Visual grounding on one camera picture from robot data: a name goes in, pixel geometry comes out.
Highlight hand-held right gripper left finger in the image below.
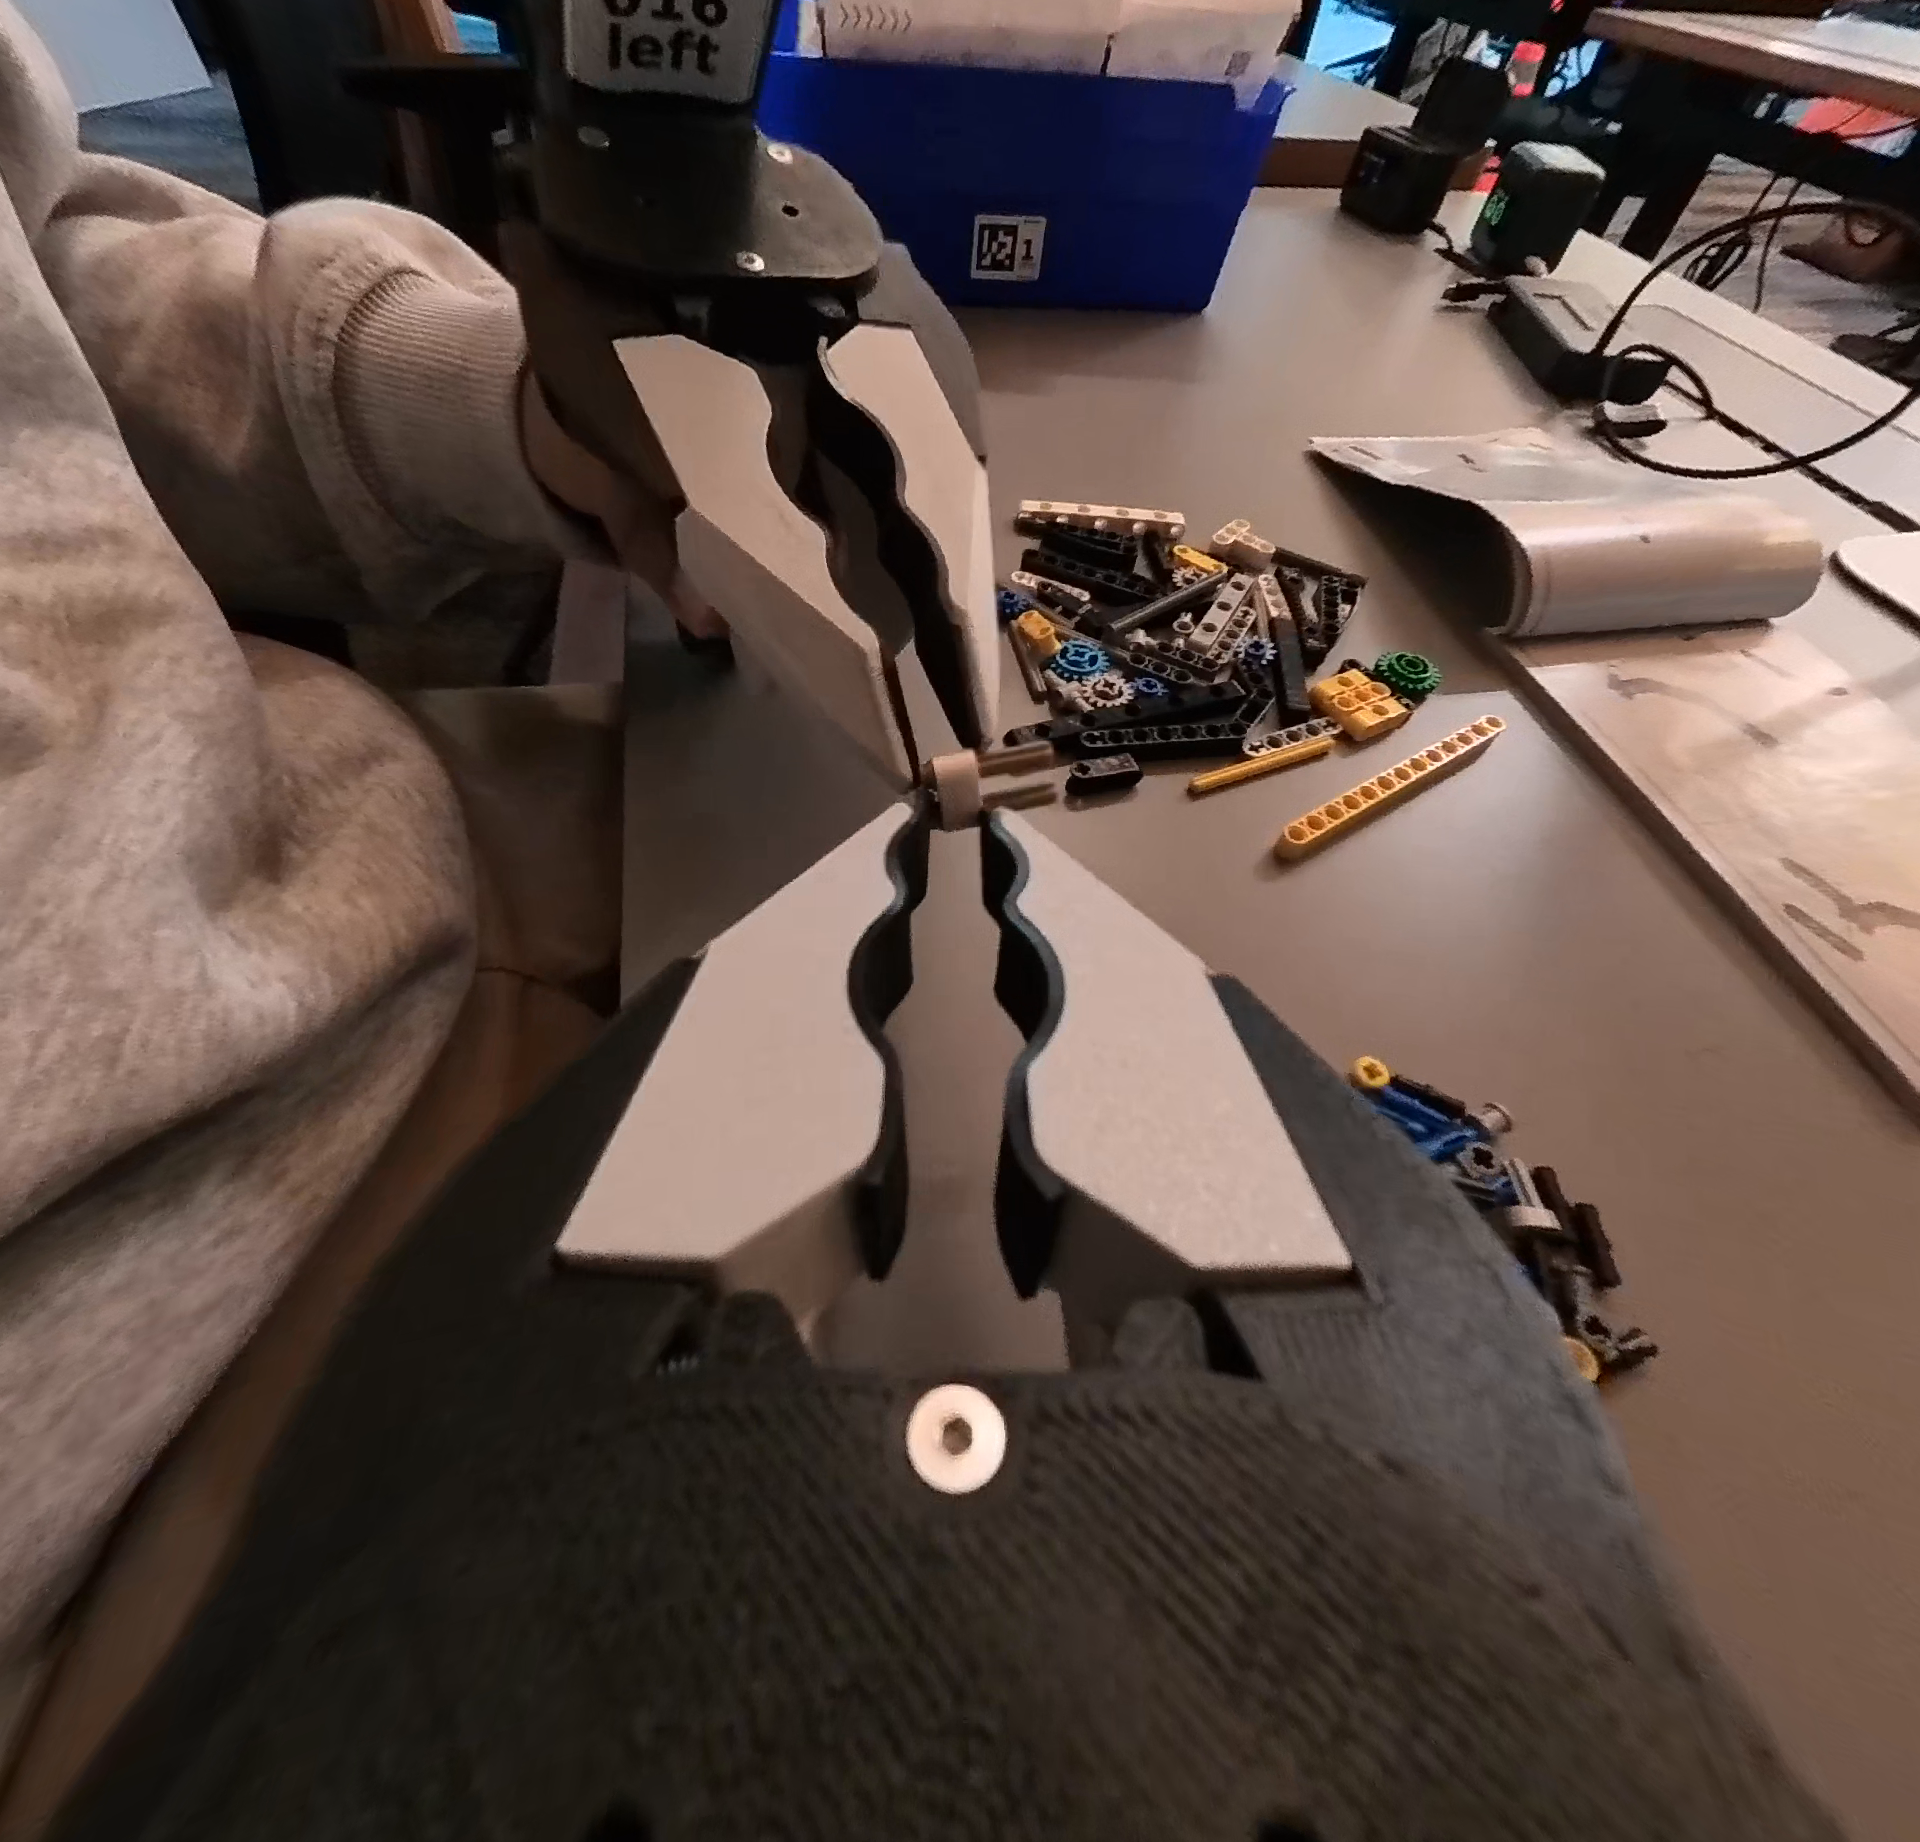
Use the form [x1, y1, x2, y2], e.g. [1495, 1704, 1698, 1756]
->
[552, 801, 934, 1356]

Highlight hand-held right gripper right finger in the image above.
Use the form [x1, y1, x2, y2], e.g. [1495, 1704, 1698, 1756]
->
[975, 807, 1354, 1359]

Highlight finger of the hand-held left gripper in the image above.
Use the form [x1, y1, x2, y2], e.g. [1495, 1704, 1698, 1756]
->
[807, 319, 1005, 755]
[613, 336, 924, 796]

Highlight person's left forearm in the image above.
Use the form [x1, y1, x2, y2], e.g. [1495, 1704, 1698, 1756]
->
[29, 198, 571, 615]

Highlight pile of small lego pins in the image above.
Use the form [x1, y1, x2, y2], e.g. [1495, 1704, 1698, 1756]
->
[1348, 1053, 1659, 1386]

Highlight pile of lego beams and gears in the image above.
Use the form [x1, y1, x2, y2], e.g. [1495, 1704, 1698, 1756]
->
[992, 492, 1444, 764]

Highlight thin yellow lego axle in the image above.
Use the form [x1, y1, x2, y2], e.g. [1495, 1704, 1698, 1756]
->
[1189, 736, 1339, 796]

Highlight yellow lego beam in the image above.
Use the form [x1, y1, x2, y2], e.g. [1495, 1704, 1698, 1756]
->
[1275, 713, 1509, 862]

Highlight person's left hand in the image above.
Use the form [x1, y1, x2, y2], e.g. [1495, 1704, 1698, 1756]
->
[513, 228, 738, 662]

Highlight blue plastic bin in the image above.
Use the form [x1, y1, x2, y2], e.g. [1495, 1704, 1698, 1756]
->
[754, 49, 1293, 316]

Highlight black office chair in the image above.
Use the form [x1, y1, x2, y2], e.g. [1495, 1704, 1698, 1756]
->
[172, 0, 526, 209]

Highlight black battery charger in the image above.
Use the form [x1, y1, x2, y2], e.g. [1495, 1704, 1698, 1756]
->
[1339, 119, 1478, 235]

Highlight large white mat grey marks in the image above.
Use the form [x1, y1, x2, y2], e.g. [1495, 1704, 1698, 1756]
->
[1520, 627, 1920, 1109]

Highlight black power adapter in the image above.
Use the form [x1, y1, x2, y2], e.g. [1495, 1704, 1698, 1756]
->
[1484, 269, 1674, 405]

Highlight black charger green display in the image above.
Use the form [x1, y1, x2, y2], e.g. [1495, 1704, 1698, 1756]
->
[1468, 141, 1607, 271]

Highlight curled instruction booklet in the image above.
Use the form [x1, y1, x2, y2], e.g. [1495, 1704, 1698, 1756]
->
[1307, 425, 1829, 639]

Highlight black cable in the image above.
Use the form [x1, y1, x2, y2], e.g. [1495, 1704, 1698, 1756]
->
[1587, 168, 1920, 482]

